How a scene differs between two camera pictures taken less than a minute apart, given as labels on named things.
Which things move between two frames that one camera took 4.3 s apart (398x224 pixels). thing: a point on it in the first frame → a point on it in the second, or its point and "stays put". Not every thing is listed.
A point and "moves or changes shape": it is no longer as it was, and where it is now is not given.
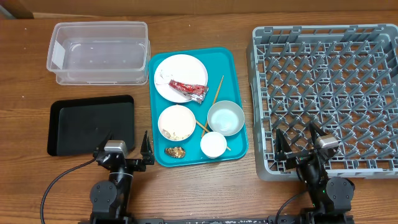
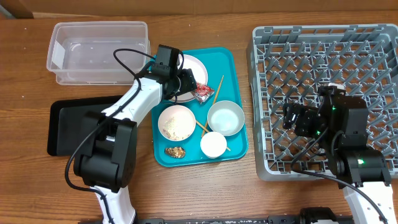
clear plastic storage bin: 99,53 stays put
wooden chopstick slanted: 208,130 stays put
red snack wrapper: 196,92 moves or changes shape
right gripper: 295,157 → 304,114
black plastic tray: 78,126 stays put
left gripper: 140,165 → 189,82
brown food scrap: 176,152 stays put
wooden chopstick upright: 215,99 stays put
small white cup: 213,145 stays put
